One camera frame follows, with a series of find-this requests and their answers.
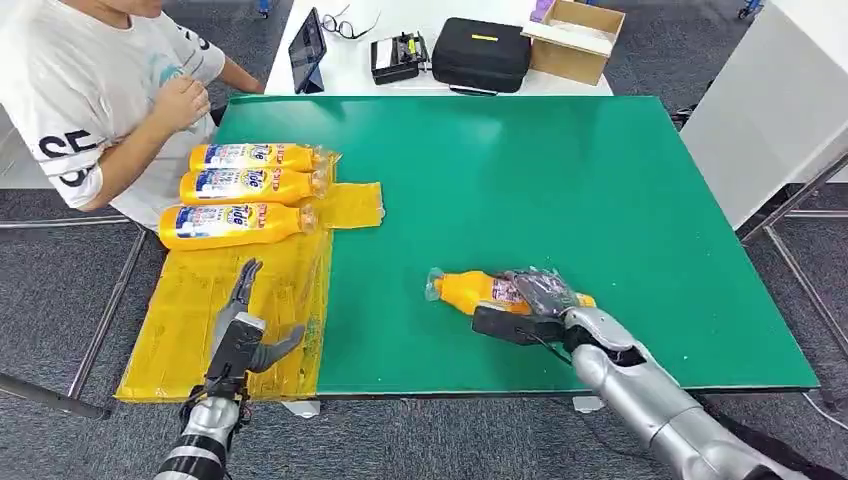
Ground person's right hand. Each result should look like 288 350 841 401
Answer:
152 74 212 134

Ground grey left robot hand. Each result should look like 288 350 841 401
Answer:
210 258 307 374

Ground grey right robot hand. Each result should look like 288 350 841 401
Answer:
504 266 588 319

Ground orange detergent bottle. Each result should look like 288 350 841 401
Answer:
157 201 318 252
178 166 331 207
188 142 329 175
425 266 598 317

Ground yellow plastic sheet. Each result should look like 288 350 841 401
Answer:
113 148 387 404

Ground person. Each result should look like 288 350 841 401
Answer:
0 0 266 230

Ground green table mat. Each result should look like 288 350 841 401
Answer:
210 94 821 399

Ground black tablet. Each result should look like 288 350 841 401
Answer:
288 7 329 95

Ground steel table leg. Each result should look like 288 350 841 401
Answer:
69 225 148 399
761 225 848 362
740 150 848 245

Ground steel table crossbar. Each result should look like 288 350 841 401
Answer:
0 215 134 231

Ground black eyeglasses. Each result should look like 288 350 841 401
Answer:
320 5 382 41

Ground black label printer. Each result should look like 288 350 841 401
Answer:
369 31 432 86

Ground dark metal bar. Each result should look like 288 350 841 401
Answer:
0 372 113 421

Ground cardboard box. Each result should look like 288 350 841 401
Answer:
520 0 627 87

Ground black zip case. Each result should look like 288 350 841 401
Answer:
431 17 533 95

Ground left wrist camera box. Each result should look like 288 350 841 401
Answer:
203 311 268 399

